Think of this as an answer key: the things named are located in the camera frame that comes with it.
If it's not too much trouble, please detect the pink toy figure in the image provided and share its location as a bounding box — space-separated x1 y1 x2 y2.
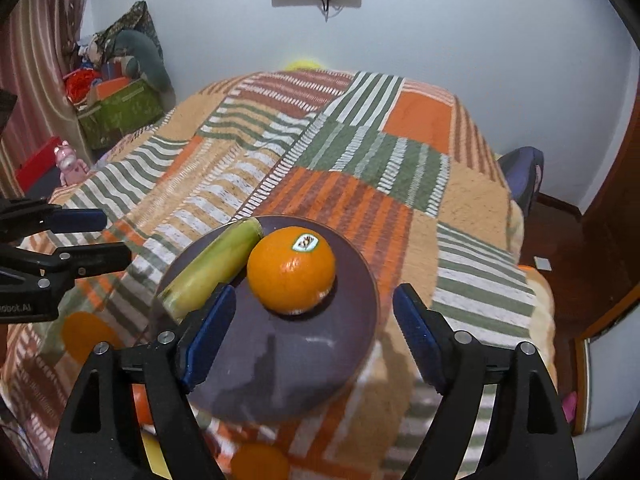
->
54 140 91 186

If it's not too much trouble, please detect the purple round plate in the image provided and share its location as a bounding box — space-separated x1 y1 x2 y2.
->
150 215 381 423

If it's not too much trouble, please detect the green patterned storage box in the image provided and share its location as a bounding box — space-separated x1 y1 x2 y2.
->
77 80 166 150

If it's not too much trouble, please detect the orange with sticker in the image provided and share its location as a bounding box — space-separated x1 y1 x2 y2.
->
247 226 337 316

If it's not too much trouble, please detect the dark patterned cushion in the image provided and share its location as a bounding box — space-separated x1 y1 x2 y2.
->
92 1 165 61

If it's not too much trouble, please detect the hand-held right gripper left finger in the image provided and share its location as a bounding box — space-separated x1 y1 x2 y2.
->
47 285 237 480

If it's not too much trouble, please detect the red plastic bag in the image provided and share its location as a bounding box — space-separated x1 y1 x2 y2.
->
65 69 103 103

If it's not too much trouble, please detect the striped red curtain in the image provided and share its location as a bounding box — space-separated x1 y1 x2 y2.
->
0 0 96 201

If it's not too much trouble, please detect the orange cardboard box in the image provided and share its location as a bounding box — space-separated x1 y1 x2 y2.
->
89 77 138 106

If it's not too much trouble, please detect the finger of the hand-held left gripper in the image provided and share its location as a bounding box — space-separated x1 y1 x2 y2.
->
0 197 108 243
0 241 132 281

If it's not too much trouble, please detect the red flat box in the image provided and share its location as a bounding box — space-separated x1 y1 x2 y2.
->
15 135 66 196

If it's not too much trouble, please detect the white wardrobe sliding door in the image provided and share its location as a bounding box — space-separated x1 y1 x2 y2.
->
572 287 640 436

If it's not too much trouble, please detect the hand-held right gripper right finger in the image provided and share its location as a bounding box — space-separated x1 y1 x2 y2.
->
392 282 581 480

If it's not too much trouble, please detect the striped patchwork blanket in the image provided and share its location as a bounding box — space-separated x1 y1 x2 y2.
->
0 67 558 480

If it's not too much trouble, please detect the pile of clothes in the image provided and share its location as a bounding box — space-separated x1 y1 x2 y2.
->
75 35 108 68

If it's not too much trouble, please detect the brown wooden door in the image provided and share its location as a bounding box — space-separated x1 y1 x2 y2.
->
580 105 640 331

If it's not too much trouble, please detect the grey plush shark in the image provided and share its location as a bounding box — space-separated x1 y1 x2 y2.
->
112 29 172 92

